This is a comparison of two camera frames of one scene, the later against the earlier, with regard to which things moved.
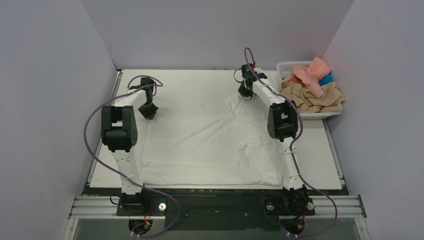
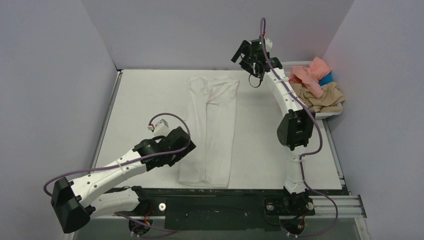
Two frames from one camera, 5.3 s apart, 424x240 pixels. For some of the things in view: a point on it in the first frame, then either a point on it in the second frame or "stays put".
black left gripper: (147, 108) to (183, 145)
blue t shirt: (326, 79) stays put
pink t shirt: (309, 75) stays put
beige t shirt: (330, 101) stays put
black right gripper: (245, 89) to (243, 51)
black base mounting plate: (215, 210) stays put
